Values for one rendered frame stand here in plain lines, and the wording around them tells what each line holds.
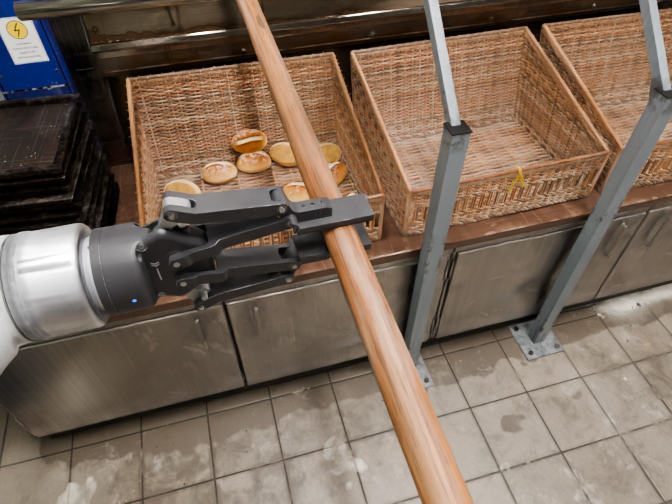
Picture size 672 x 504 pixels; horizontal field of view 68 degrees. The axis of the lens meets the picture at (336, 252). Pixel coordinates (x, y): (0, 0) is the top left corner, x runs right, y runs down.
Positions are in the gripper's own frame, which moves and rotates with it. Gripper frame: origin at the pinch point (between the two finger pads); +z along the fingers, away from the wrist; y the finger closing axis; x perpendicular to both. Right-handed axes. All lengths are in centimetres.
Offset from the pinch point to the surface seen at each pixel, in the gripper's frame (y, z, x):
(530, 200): 56, 68, -49
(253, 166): 56, 0, -83
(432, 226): 47, 34, -40
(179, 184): 53, -20, -77
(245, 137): 48, -1, -86
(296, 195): 55, 9, -67
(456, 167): 31, 37, -39
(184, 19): 21, -10, -98
